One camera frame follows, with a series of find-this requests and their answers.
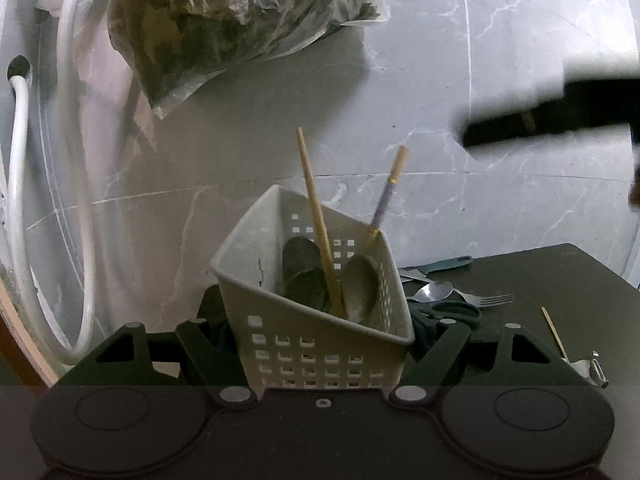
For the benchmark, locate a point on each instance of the metal peeler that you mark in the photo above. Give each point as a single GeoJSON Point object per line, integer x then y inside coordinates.
{"type": "Point", "coordinates": [597, 367]}

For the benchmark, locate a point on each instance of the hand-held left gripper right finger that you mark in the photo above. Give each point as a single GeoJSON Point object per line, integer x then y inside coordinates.
{"type": "Point", "coordinates": [425, 340]}

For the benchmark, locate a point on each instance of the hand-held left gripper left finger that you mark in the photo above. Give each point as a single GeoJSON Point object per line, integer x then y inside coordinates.
{"type": "Point", "coordinates": [215, 315]}

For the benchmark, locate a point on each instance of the wooden door frame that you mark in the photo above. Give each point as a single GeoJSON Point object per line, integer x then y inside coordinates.
{"type": "Point", "coordinates": [20, 350]}

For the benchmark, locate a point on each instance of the silver fork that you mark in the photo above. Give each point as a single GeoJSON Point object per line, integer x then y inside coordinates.
{"type": "Point", "coordinates": [490, 301]}

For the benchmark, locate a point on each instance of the white perforated utensil basket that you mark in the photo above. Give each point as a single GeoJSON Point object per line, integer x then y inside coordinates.
{"type": "Point", "coordinates": [300, 355]}

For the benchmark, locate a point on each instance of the clear plastic bag of dried greens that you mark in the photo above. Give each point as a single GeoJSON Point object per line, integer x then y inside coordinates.
{"type": "Point", "coordinates": [225, 10]}

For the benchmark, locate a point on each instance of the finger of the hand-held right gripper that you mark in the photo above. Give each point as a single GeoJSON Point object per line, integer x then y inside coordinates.
{"type": "Point", "coordinates": [575, 120]}

